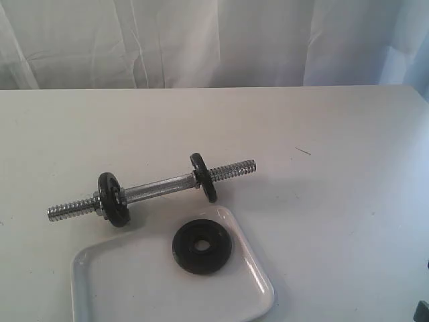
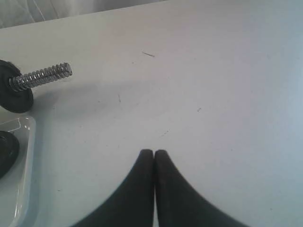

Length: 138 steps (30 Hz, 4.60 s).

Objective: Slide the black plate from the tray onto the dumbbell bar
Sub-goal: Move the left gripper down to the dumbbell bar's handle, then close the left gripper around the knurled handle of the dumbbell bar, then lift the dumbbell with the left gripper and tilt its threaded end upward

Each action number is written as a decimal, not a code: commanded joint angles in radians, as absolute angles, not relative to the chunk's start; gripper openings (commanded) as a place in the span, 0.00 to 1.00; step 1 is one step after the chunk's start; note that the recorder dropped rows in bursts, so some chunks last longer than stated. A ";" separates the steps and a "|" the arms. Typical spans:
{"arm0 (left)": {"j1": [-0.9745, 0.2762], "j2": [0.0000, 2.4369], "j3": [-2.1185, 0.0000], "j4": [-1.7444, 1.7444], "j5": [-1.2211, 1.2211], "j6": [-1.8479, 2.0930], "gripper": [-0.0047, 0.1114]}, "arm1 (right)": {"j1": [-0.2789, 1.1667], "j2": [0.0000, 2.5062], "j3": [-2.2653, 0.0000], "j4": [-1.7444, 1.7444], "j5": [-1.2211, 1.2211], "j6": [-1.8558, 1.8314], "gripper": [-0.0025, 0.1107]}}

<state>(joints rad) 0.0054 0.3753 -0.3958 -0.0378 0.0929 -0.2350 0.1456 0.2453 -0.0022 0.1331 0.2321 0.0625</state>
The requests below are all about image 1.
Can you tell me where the black weight plate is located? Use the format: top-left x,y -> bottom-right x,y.
190,153 -> 217,203
98,172 -> 129,227
172,219 -> 233,275

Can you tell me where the white rectangular tray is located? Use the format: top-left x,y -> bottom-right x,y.
71,205 -> 275,321

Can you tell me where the white backdrop curtain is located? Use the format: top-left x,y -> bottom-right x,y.
1,1 -> 428,97

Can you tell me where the chrome threaded dumbbell bar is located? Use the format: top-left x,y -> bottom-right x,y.
47,160 -> 257,222

